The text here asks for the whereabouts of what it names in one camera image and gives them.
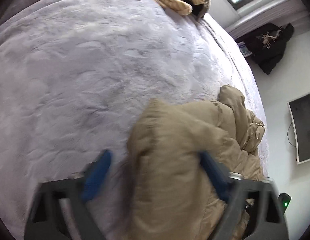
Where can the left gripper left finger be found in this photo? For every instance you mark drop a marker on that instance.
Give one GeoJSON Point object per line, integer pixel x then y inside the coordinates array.
{"type": "Point", "coordinates": [45, 220]}

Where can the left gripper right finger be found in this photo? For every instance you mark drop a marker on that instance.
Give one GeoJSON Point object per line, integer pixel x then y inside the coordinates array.
{"type": "Point", "coordinates": [257, 198]}

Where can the tan puffer jacket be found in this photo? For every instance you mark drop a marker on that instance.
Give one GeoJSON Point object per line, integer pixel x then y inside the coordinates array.
{"type": "Point", "coordinates": [173, 196]}

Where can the lavender quilted bedspread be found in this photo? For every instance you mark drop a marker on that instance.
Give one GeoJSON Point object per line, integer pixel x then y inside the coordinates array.
{"type": "Point", "coordinates": [76, 74]}

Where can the black hanging coat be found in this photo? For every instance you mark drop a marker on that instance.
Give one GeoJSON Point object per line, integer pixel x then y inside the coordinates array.
{"type": "Point", "coordinates": [267, 44]}

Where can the wall-mounted television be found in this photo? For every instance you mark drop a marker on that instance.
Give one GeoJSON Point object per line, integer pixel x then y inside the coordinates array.
{"type": "Point", "coordinates": [300, 114]}

